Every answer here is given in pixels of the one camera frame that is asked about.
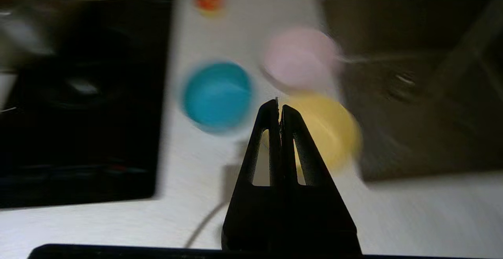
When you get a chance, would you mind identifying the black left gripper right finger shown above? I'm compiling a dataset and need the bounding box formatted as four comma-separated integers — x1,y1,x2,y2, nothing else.
281,105,361,252

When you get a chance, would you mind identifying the yellow plastic bowl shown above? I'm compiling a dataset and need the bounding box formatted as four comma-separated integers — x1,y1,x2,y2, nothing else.
261,92,362,174

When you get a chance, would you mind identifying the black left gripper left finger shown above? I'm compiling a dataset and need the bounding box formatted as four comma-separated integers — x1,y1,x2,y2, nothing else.
222,99,286,251

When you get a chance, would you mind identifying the stainless steel sink basin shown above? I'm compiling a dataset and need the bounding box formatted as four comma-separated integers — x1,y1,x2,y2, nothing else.
320,0,503,183

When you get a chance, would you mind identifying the pink plastic bowl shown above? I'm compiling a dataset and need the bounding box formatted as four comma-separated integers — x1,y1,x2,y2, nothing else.
261,27,342,94

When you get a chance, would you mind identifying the blue plastic bowl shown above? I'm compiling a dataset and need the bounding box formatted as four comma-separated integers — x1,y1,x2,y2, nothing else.
182,61,254,134

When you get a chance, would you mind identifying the black glass cooktop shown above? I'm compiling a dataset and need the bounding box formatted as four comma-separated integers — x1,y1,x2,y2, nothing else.
0,0,175,209

